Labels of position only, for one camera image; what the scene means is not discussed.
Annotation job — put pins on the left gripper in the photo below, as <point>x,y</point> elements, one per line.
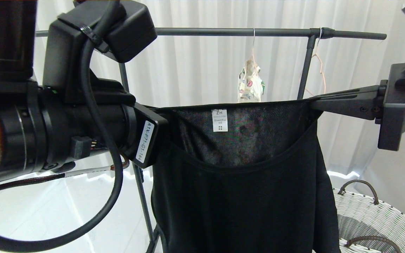
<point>47,130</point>

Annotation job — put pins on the pink clothes hanger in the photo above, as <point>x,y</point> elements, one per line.
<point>324,82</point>
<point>254,37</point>

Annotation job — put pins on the cream printed garment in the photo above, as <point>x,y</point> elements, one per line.
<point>250,88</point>

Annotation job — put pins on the black garment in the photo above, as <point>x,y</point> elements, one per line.
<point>241,211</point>

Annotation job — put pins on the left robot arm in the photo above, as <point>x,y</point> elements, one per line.
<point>5,35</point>

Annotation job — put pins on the white laundry basket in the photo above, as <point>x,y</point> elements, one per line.
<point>371,214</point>

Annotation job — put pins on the black clothes rack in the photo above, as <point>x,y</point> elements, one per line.
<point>241,32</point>

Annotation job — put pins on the white curtain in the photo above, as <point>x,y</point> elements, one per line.
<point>206,70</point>

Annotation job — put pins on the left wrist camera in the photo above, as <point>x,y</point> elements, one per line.
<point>128,31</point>

